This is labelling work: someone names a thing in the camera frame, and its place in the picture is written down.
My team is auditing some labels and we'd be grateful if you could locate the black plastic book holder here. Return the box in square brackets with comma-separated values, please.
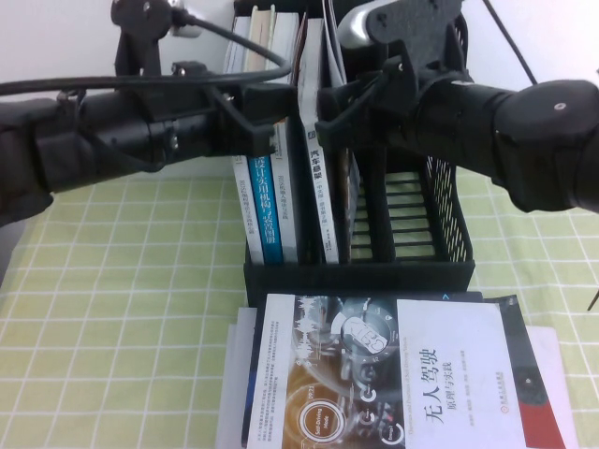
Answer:
[232, 0, 476, 310]

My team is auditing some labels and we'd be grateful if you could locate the white paper stack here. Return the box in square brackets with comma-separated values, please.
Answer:
[214, 325, 579, 449]

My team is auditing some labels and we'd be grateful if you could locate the self-driving book white cover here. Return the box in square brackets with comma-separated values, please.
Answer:
[241, 293, 528, 449]

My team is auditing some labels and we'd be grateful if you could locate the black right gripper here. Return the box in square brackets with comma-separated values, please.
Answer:
[314, 55, 474, 155]

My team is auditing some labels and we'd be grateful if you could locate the white spine car book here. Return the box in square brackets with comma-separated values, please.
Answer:
[297, 18, 342, 264]

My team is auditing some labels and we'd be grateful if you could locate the white thin book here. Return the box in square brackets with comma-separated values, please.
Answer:
[231, 306, 259, 449]

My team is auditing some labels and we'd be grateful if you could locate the black camera cable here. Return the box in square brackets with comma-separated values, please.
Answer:
[0, 8, 294, 94]
[481, 0, 539, 88]

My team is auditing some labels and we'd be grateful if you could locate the black right camera cable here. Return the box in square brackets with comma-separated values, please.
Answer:
[481, 0, 539, 88]

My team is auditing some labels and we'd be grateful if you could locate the white book orange band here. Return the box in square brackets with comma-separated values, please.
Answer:
[223, 17, 264, 264]
[269, 11, 308, 264]

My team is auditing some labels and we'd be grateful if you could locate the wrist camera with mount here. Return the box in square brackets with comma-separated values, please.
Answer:
[336, 0, 467, 71]
[110, 0, 202, 76]

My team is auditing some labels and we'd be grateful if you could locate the blue spine book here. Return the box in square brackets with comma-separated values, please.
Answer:
[247, 7, 285, 266]

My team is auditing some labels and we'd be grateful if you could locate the green checked tablecloth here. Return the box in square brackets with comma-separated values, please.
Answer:
[0, 166, 599, 449]

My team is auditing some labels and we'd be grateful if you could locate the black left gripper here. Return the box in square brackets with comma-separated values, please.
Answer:
[171, 85, 295, 161]

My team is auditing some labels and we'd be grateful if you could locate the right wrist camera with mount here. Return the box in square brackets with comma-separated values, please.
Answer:
[336, 0, 467, 71]

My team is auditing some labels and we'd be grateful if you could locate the black left camera cable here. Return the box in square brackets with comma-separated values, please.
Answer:
[0, 8, 294, 94]

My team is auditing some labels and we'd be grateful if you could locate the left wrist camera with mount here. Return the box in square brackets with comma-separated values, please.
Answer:
[110, 0, 202, 76]

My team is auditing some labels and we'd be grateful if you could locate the black and red book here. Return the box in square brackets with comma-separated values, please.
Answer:
[481, 294, 567, 449]

